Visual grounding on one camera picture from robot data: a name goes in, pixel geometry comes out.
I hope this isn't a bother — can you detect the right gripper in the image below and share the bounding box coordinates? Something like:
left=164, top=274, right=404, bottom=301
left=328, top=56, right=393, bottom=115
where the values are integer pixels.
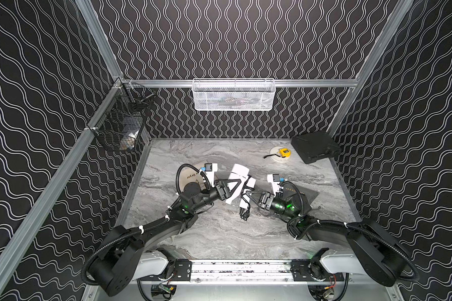
left=247, top=190, right=297, bottom=223

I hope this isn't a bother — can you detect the dark grey hair dryer bag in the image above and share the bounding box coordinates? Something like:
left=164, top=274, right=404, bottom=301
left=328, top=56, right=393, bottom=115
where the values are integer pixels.
left=283, top=184, right=320, bottom=213

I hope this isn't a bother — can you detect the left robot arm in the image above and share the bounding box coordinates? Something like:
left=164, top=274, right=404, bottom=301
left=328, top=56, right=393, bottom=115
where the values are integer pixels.
left=80, top=163, right=242, bottom=297

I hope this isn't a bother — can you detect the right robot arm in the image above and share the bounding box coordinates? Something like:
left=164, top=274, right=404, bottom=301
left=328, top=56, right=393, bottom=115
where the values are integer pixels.
left=249, top=181, right=420, bottom=287

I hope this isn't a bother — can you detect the yellow tape measure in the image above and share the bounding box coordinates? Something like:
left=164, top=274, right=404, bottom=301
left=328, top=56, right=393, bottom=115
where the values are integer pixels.
left=278, top=148, right=291, bottom=158

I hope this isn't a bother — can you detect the white round coaster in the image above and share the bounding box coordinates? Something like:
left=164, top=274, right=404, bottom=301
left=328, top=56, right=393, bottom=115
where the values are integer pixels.
left=269, top=147, right=291, bottom=163

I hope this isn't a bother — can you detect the black hard case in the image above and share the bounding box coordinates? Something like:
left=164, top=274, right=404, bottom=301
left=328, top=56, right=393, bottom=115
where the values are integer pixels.
left=291, top=131, right=341, bottom=164

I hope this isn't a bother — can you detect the item in black basket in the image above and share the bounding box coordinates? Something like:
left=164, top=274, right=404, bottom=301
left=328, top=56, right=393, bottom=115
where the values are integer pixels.
left=119, top=129, right=139, bottom=151

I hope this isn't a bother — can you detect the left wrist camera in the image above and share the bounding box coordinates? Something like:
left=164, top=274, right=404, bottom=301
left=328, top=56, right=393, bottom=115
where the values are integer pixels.
left=200, top=163, right=218, bottom=187

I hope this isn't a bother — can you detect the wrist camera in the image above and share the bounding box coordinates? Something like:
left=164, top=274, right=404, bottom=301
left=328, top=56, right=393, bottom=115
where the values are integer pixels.
left=267, top=174, right=285, bottom=196
left=200, top=163, right=218, bottom=187

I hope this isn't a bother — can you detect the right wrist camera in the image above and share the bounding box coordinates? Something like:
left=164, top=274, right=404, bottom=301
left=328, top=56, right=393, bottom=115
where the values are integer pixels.
left=267, top=174, right=285, bottom=196

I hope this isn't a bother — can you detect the white mesh wall basket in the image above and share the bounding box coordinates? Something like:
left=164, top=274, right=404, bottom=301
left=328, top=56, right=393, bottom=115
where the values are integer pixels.
left=192, top=78, right=276, bottom=112

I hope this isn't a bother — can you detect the black wire wall basket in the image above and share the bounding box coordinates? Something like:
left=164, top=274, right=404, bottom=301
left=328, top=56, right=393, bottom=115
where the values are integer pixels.
left=87, top=78, right=158, bottom=153

